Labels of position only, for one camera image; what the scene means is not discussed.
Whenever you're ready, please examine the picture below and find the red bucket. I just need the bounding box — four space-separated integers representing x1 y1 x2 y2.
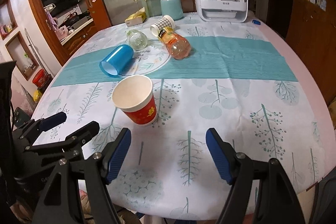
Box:
32 69 49 88

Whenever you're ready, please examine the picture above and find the clear glass cup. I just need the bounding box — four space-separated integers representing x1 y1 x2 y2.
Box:
126 30 147 51

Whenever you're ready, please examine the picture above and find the red paper cup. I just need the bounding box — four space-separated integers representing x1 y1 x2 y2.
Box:
112 75 157 125

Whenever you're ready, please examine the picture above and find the checkered paper cup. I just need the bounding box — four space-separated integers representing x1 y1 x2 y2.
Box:
150 15 175 37

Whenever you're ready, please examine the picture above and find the teal canister with lid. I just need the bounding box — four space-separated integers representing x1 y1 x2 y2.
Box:
160 0 183 20

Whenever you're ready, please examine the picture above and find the orange juice bottle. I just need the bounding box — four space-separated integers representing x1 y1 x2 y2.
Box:
158 26 191 60

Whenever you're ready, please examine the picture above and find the small blue object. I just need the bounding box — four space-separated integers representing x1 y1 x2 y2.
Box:
252 19 261 25

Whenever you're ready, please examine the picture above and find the floral white tablecloth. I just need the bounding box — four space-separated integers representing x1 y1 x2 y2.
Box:
33 13 335 220

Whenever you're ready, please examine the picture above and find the yellow tissue pack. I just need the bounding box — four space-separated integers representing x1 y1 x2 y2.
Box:
125 7 147 27

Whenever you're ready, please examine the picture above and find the blue plastic cup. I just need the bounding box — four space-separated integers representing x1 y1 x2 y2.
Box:
99 44 134 77

